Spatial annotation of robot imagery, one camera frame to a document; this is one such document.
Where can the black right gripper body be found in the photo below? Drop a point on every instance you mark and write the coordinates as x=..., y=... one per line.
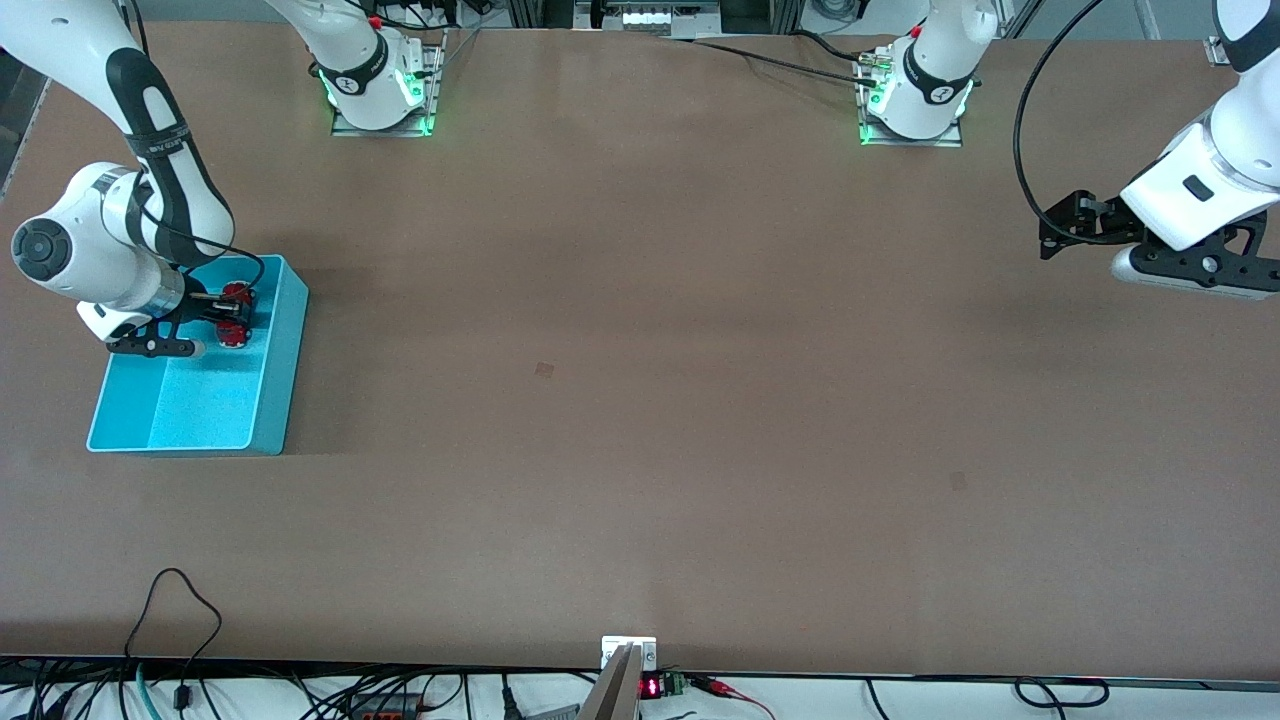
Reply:
x=199, y=301

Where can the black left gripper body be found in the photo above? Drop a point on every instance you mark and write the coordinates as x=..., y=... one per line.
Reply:
x=1098, y=222

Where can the red beetle toy car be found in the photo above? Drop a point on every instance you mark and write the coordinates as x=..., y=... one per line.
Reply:
x=236, y=335

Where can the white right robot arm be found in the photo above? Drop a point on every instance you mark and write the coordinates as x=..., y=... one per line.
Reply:
x=90, y=250

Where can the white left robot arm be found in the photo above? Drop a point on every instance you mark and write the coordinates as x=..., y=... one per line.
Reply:
x=1200, y=190

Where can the blue plastic box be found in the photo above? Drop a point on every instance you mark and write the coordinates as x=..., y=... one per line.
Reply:
x=220, y=400

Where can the grey device with white lights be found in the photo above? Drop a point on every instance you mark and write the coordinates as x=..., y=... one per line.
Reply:
x=650, y=15

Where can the grey aluminium bar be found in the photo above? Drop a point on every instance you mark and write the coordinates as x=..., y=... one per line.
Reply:
x=612, y=692

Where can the red digit display module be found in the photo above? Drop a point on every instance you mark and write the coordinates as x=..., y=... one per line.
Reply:
x=652, y=687

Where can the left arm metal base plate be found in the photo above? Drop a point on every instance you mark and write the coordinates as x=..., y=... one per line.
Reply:
x=950, y=140

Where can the aluminium corner bracket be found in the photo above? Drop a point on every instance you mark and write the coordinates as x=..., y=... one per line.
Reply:
x=1216, y=50

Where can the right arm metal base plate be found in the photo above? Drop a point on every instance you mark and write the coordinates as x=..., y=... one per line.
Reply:
x=432, y=90

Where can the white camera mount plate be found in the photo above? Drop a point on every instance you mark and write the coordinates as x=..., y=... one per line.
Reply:
x=646, y=648

